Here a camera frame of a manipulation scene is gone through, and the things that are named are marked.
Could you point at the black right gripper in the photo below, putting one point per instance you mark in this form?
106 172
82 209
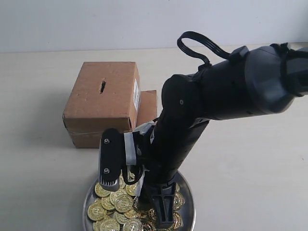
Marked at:
162 147

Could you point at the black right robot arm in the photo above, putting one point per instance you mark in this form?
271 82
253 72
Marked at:
255 82

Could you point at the brown cardboard box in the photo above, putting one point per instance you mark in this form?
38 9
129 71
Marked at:
106 95

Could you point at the gold coin right side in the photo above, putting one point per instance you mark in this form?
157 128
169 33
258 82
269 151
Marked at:
178 201

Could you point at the gold coin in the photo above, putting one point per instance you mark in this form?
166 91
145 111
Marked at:
100 191
123 203
178 201

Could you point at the gold coin centre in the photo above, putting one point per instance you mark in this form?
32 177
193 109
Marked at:
123 203

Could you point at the gold coin upper left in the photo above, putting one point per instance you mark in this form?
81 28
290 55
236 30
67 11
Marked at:
100 191

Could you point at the gold coin left edge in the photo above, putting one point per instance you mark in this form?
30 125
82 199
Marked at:
96 212

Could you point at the black grey right wrist camera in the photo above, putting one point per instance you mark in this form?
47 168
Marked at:
117 153

